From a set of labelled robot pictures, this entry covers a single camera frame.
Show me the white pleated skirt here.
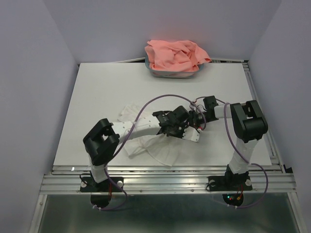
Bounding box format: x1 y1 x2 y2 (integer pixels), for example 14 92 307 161
118 103 185 167

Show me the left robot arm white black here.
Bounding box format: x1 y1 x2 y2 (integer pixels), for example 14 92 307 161
83 106 199 191

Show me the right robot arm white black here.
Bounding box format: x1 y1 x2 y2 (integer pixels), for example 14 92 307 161
194 96 268 189

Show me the grey fabric basket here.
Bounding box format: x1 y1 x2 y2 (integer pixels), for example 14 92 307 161
145 56 204 79

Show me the pink skirt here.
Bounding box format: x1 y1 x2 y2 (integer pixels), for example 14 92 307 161
145 40 211 72

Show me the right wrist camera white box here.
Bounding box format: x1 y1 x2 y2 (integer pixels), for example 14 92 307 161
189 99 198 110

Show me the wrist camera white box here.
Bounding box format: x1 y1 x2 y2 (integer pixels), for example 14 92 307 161
189 99 198 110
182 127 202 142

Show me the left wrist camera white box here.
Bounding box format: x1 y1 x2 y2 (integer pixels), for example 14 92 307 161
182 127 202 142

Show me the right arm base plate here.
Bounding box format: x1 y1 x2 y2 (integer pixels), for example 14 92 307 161
206 175 253 208

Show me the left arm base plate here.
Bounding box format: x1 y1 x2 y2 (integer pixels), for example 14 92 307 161
79 173 127 211

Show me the aluminium frame rail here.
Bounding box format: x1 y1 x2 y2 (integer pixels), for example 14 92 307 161
30 62 307 233

